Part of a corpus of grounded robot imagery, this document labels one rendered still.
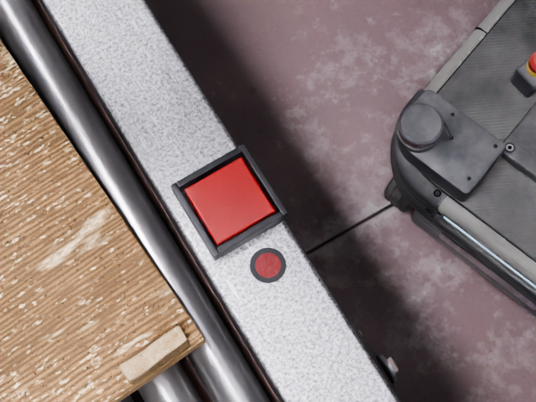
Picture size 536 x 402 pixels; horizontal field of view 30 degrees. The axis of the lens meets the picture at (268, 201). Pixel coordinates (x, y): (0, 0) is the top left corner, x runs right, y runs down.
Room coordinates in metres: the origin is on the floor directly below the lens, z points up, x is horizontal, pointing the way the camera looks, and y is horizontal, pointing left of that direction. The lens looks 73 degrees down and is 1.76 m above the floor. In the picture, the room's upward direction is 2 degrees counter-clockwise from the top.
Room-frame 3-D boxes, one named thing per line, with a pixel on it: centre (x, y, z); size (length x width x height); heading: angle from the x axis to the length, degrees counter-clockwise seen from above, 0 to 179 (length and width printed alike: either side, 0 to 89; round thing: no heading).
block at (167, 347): (0.13, 0.10, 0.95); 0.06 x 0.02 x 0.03; 123
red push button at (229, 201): (0.26, 0.03, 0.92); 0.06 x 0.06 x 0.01; 30
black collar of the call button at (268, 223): (0.26, 0.03, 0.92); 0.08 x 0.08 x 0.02; 30
